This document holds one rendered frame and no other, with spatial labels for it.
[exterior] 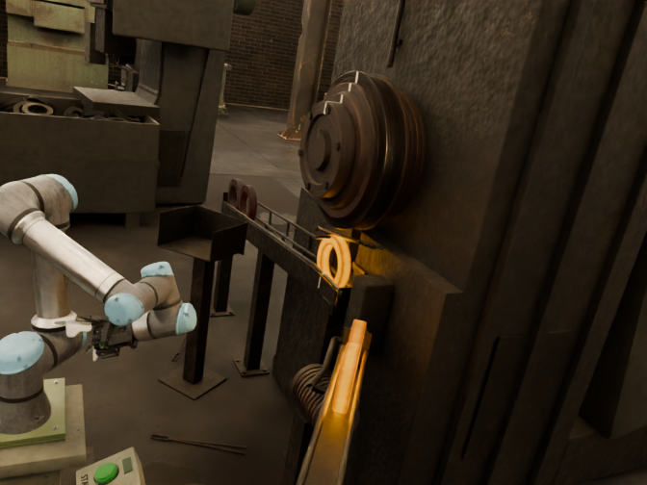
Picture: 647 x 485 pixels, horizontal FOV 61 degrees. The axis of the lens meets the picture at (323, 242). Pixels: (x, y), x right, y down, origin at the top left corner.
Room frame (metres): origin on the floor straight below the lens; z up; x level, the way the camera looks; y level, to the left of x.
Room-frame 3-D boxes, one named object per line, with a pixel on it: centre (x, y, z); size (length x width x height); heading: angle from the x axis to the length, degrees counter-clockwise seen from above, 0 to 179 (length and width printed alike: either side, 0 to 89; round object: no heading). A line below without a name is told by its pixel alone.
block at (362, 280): (1.48, -0.17, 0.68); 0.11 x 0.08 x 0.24; 118
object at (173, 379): (2.01, 0.46, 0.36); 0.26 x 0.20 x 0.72; 63
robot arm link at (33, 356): (1.24, 0.74, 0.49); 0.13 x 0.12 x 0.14; 167
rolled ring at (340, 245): (1.68, -0.04, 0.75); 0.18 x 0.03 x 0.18; 28
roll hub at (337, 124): (1.64, 0.04, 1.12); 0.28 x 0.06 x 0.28; 28
